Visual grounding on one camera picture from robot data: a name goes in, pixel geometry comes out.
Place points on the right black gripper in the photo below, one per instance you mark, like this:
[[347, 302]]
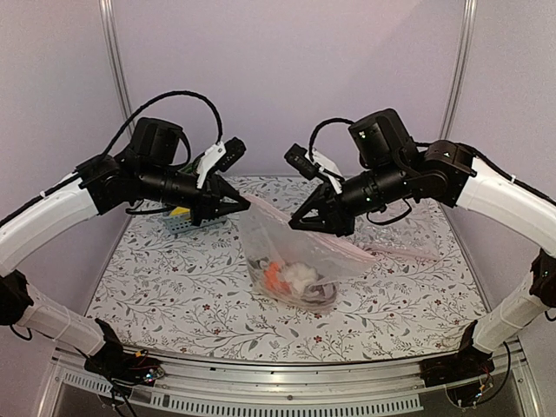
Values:
[[334, 218]]

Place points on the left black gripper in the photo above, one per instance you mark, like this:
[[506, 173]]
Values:
[[208, 203]]

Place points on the clear zip bag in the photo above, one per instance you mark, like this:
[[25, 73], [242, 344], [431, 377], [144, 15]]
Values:
[[413, 235], [264, 232]]

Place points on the white garlic toy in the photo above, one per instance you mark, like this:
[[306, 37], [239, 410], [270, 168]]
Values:
[[299, 276]]

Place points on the orange pepper toy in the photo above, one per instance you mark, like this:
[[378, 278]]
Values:
[[273, 281]]

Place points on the dark red apple toy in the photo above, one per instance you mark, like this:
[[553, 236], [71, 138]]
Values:
[[320, 294]]

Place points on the white daikon radish toy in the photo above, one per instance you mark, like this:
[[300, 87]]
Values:
[[257, 269]]

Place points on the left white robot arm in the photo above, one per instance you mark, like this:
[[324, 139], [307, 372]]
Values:
[[94, 188]]

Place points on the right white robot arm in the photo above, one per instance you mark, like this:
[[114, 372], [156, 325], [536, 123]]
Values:
[[458, 176]]

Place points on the yellow pepper toy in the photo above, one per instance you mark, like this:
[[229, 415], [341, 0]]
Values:
[[180, 211]]

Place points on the light blue plastic basket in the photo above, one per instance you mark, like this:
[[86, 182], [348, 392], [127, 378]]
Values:
[[183, 224]]

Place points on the floral patterned table mat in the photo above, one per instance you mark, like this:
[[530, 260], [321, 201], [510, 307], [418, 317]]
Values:
[[192, 294]]

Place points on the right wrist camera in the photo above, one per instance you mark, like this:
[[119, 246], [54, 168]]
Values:
[[315, 166]]

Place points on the front aluminium rail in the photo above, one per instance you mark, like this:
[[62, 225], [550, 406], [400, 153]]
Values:
[[205, 386]]

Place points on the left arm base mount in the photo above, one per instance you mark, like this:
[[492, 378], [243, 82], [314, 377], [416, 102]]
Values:
[[113, 363]]

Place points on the left aluminium frame post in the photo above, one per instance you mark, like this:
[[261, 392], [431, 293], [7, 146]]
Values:
[[108, 20]]

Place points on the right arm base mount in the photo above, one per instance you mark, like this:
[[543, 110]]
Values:
[[466, 363]]

